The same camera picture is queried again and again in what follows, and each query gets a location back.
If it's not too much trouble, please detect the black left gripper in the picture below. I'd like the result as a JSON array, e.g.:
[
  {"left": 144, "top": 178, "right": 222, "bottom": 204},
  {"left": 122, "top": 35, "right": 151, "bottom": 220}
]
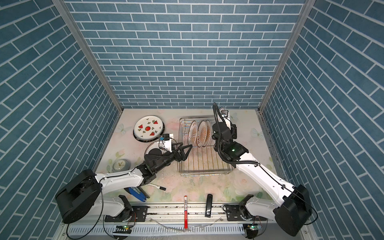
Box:
[{"left": 153, "top": 142, "right": 192, "bottom": 174}]

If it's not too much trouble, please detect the dark mosaic rim plate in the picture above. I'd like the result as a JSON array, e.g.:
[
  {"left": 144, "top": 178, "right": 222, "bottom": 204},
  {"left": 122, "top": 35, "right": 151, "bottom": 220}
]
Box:
[{"left": 133, "top": 129, "right": 164, "bottom": 143}]

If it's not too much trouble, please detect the watermelon print plate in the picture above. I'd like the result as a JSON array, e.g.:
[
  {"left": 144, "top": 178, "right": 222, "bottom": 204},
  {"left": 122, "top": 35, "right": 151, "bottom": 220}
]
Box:
[{"left": 133, "top": 116, "right": 165, "bottom": 131}]

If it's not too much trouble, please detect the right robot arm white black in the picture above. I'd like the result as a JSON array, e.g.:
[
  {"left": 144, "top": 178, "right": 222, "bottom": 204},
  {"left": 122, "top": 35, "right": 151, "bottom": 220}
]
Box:
[{"left": 212, "top": 122, "right": 314, "bottom": 237}]

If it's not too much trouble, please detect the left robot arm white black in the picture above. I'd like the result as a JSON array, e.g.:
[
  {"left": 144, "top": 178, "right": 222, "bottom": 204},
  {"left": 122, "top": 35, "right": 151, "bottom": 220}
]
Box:
[{"left": 55, "top": 143, "right": 193, "bottom": 224}]

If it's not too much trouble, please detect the sunburst red text plate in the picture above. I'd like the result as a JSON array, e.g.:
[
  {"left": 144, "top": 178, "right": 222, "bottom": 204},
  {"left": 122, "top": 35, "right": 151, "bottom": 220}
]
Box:
[{"left": 188, "top": 121, "right": 198, "bottom": 146}]

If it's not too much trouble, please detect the black white marker pen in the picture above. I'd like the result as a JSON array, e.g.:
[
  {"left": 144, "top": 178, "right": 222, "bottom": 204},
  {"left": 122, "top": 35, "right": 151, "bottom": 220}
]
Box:
[{"left": 148, "top": 184, "right": 166, "bottom": 191}]

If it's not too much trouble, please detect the black rectangular remote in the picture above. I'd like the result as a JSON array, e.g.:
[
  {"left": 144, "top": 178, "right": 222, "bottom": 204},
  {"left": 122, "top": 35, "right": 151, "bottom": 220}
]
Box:
[{"left": 205, "top": 194, "right": 213, "bottom": 218}]

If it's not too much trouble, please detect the blue stapler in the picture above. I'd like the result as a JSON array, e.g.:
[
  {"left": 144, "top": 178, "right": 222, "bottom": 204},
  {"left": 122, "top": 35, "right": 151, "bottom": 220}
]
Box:
[{"left": 124, "top": 187, "right": 150, "bottom": 202}]

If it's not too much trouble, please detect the red white pen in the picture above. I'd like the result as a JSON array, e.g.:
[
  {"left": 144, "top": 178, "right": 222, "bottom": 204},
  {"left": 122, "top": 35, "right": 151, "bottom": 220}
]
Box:
[{"left": 184, "top": 196, "right": 188, "bottom": 230}]

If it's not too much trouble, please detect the small white desk clock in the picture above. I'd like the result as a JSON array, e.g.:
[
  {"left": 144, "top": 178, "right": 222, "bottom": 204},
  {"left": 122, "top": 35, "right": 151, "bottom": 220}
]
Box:
[{"left": 112, "top": 159, "right": 131, "bottom": 173}]

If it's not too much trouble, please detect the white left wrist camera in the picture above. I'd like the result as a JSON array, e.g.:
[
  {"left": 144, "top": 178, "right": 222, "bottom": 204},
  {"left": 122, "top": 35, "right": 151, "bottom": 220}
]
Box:
[{"left": 159, "top": 134, "right": 174, "bottom": 153}]

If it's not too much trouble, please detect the metal wire dish rack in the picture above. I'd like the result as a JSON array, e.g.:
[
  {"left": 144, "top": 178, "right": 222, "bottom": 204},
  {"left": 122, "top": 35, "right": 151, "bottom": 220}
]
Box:
[{"left": 178, "top": 116, "right": 234, "bottom": 177}]

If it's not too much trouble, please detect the black corrugated cable conduit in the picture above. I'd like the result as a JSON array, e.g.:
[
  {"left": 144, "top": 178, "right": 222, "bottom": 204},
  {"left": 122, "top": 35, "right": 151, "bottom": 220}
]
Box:
[{"left": 212, "top": 102, "right": 260, "bottom": 168}]

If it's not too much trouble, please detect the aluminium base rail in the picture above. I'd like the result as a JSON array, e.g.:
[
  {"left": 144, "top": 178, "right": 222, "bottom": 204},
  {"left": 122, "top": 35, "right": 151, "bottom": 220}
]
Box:
[{"left": 64, "top": 201, "right": 310, "bottom": 226}]

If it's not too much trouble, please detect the white cable comb strip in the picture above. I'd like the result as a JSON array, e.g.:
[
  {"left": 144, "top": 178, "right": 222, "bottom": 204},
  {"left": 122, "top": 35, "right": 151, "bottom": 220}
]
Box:
[{"left": 68, "top": 224, "right": 245, "bottom": 237}]

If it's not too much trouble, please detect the aluminium corner post right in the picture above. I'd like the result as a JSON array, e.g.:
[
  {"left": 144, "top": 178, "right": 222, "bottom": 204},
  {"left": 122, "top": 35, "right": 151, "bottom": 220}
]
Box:
[{"left": 259, "top": 0, "right": 316, "bottom": 113}]

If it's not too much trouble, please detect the aluminium corner post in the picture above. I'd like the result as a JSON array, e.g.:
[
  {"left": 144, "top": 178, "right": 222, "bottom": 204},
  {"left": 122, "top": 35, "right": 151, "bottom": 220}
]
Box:
[
  {"left": 259, "top": 0, "right": 316, "bottom": 113},
  {"left": 52, "top": 0, "right": 124, "bottom": 114}
]

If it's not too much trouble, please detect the aluminium corner post left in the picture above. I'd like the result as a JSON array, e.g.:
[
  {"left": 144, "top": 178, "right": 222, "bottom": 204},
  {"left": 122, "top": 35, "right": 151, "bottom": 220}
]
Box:
[{"left": 52, "top": 0, "right": 124, "bottom": 114}]

